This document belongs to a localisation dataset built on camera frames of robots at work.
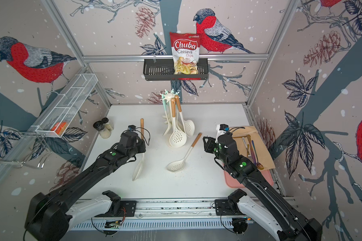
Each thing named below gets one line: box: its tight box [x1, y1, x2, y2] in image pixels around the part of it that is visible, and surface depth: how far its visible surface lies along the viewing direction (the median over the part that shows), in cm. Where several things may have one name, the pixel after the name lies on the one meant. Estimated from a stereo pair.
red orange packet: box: [50, 122, 68, 136], surface depth 67 cm
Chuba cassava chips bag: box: [169, 32, 202, 75], surface depth 85 cm
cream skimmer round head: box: [169, 97, 188, 149], surface depth 89 cm
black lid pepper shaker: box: [93, 120, 112, 140], surface depth 97 cm
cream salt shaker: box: [101, 116, 115, 132], surface depth 102 cm
